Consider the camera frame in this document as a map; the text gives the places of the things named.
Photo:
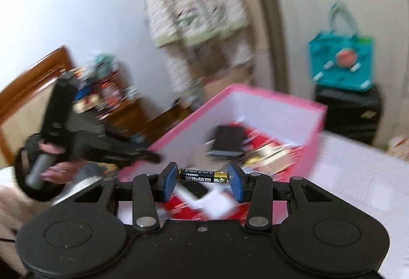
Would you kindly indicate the black suitcase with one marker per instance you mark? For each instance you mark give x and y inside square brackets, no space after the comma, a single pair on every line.
[345,113]

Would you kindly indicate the cream hair clip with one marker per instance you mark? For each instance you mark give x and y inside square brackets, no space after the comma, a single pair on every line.
[271,151]

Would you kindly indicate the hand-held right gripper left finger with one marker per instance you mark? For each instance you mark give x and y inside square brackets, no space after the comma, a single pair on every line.
[167,182]

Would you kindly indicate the pink cardboard box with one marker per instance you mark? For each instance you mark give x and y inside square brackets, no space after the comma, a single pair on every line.
[271,113]

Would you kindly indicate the teal felt bag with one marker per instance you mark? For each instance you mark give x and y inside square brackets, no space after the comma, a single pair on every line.
[322,55]

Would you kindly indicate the red printed paper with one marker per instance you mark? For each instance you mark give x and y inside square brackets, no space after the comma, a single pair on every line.
[236,212]

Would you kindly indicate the wooden headboard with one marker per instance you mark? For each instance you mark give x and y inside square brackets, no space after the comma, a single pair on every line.
[25,90]

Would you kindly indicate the wooden cabinet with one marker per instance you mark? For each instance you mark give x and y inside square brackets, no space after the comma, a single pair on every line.
[127,119]

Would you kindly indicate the pile of small trinkets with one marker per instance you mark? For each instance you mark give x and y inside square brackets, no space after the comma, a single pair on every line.
[108,84]

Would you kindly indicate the black gold AA battery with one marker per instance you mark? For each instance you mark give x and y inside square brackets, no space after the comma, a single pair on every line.
[201,176]

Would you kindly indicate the person's left hand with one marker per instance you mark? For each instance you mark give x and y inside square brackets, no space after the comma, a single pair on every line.
[64,172]

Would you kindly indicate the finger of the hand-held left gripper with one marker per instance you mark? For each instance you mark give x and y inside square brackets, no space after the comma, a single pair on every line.
[124,140]
[134,157]

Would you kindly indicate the black phone battery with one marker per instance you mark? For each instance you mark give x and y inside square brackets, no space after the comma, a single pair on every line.
[228,138]

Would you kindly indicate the striped white cushion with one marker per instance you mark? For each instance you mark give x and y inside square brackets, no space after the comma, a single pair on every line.
[351,176]

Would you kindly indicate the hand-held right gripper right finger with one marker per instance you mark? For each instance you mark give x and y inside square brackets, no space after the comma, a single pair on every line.
[237,183]

